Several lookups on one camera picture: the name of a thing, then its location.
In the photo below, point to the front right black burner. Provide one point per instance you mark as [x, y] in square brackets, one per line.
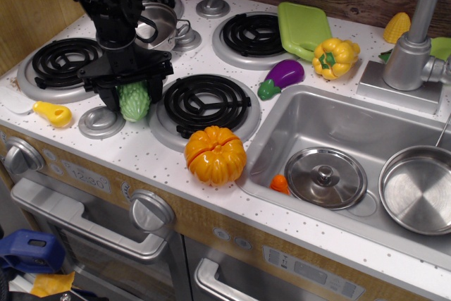
[196, 102]

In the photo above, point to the green plastic cutting board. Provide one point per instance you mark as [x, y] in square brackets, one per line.
[302, 28]

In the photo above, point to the purple toy eggplant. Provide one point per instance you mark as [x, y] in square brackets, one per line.
[282, 75]

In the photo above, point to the silver sink basin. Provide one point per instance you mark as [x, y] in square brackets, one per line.
[305, 117]

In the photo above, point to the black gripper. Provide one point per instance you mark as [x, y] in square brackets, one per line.
[124, 66]

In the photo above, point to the right oven dial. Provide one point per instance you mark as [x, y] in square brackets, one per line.
[149, 212]

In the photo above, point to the yellow handled white spatula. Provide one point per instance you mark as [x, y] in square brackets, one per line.
[57, 115]

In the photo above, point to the steel pot lid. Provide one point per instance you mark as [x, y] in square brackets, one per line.
[326, 177]

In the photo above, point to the centre silver stove knob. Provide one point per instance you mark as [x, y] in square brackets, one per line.
[187, 39]

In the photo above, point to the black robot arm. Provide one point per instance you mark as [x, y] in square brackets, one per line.
[115, 21]

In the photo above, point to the back right black burner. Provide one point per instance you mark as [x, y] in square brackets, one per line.
[250, 41]

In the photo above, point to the silver right door handle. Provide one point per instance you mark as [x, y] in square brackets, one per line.
[206, 278]

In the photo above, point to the silver stove knob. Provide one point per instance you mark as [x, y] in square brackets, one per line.
[212, 8]
[100, 123]
[187, 39]

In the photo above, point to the yellow toy bell pepper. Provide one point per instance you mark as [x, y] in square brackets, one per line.
[335, 57]

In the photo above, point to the orange toy pumpkin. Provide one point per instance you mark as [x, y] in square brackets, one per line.
[215, 156]

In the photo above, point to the front silver stove knob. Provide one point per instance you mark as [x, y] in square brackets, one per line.
[100, 123]

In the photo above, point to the blue clamp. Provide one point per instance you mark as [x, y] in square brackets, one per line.
[32, 252]

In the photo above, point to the orange toy carrot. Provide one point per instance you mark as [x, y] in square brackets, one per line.
[280, 184]

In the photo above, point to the front left black burner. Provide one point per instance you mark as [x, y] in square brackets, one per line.
[50, 74]

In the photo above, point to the silver toy faucet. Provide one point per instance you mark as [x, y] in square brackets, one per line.
[411, 78]

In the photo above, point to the yellow toy corn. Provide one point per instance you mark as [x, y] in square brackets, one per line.
[399, 24]

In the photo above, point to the small steel pot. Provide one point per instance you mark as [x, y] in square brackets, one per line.
[159, 28]

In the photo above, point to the back silver stove knob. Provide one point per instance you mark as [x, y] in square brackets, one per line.
[212, 8]

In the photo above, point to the oven dial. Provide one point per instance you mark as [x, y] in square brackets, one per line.
[22, 156]
[149, 212]

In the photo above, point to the green toy squash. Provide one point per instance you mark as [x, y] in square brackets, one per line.
[134, 101]

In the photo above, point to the steel frying pan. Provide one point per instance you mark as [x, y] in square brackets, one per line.
[414, 188]

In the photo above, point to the silver oven door handle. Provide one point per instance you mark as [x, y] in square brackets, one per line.
[67, 213]

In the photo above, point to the left oven dial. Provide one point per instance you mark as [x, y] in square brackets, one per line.
[22, 156]

